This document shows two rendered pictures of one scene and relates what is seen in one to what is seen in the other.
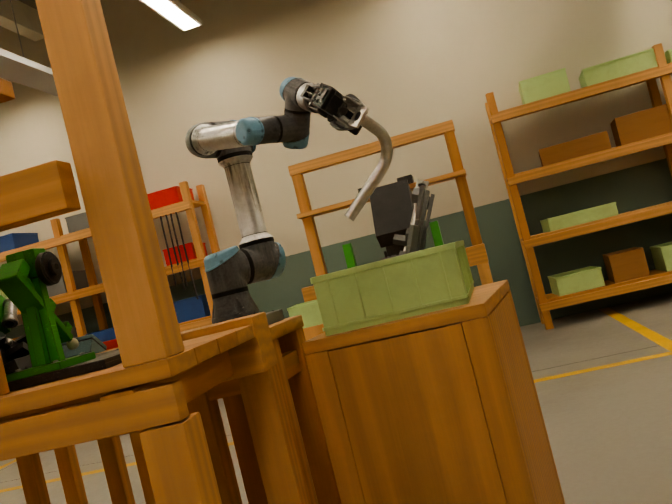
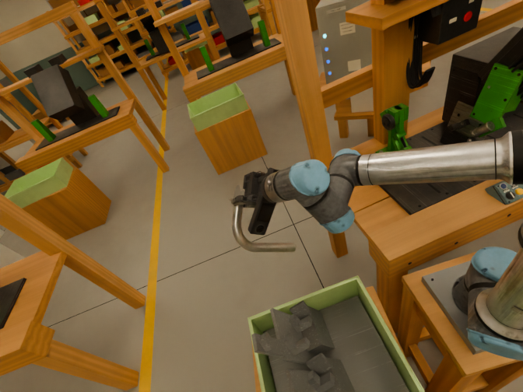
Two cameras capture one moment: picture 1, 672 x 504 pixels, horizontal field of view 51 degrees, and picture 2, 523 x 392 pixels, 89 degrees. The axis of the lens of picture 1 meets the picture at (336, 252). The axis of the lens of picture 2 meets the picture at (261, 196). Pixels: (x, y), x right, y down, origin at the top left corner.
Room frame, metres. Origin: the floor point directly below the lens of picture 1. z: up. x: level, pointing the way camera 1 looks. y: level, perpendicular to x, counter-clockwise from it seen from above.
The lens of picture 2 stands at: (2.35, -0.17, 1.87)
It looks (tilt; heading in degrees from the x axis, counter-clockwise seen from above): 42 degrees down; 171
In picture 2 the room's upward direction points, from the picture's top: 24 degrees counter-clockwise
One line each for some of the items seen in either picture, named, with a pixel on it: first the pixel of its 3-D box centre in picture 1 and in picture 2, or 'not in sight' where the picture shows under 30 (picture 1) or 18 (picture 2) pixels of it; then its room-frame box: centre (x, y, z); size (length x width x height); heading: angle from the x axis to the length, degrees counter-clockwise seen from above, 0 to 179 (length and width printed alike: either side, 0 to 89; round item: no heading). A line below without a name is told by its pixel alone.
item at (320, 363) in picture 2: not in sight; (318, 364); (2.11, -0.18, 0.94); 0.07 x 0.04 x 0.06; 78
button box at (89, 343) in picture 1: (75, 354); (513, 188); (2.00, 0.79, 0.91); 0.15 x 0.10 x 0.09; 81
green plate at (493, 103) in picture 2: not in sight; (503, 92); (1.78, 0.94, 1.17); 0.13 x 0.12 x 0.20; 81
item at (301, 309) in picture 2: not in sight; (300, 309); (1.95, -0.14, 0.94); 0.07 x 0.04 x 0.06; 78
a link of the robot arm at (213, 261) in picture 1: (226, 269); (496, 275); (2.21, 0.35, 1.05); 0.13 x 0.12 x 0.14; 127
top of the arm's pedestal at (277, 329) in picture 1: (240, 337); (477, 306); (2.21, 0.36, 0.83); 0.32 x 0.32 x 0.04; 75
